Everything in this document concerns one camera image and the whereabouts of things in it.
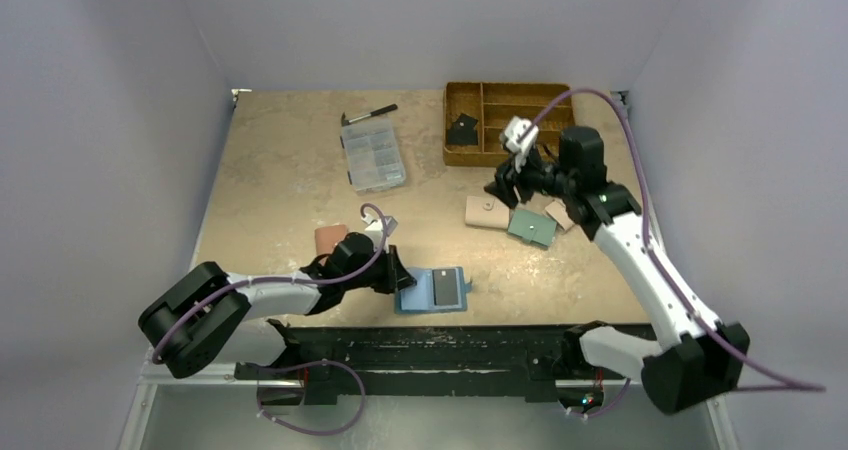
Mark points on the aluminium frame rail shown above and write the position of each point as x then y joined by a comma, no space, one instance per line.
213,375

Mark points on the cream card holder with snap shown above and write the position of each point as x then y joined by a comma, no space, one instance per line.
486,212

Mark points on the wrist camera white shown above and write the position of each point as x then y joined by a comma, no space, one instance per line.
518,138
379,230

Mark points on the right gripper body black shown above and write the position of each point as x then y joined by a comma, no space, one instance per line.
519,180

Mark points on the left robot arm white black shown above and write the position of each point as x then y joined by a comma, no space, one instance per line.
191,322

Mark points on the claw hammer black handle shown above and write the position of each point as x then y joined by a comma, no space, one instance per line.
345,121

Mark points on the pink leather card holder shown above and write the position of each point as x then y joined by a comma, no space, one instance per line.
327,237

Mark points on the clear plastic screw organizer box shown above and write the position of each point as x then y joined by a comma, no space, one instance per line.
373,156

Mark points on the beige card holder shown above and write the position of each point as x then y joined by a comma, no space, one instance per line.
556,210

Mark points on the teal green card holder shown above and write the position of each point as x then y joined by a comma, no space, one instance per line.
532,228

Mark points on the black VIP credit card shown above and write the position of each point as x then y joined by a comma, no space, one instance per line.
462,131

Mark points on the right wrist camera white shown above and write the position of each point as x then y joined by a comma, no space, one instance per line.
518,138

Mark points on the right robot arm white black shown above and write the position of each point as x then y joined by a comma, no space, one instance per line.
694,355

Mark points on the wicker cutlery tray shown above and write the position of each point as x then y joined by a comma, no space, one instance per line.
493,104

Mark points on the blue leather card holder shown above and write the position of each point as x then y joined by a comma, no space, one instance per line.
419,299

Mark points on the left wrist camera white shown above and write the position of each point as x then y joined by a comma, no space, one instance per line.
379,230

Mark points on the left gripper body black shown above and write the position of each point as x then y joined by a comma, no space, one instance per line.
390,269

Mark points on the black metal base rail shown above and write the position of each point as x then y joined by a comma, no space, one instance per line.
318,365

